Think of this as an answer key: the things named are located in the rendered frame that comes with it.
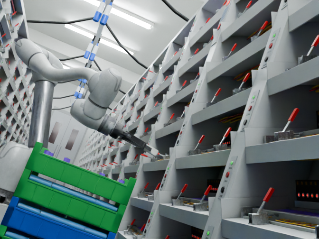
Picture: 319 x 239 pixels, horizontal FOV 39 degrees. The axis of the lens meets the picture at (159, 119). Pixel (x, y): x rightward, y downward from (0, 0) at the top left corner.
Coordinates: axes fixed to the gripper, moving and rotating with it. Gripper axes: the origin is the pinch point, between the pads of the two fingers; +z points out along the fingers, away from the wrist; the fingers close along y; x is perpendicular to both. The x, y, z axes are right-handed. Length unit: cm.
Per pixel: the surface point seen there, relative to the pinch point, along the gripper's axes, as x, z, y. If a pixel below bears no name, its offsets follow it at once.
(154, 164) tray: -2.9, 7.5, -16.1
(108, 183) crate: -26, -18, 79
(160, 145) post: 12.2, 10.8, -44.7
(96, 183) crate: -28, -21, 78
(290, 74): 17, 5, 108
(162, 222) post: -27.2, 14.2, 25.4
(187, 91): 35.0, 2.7, -3.1
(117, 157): 8, 7, -185
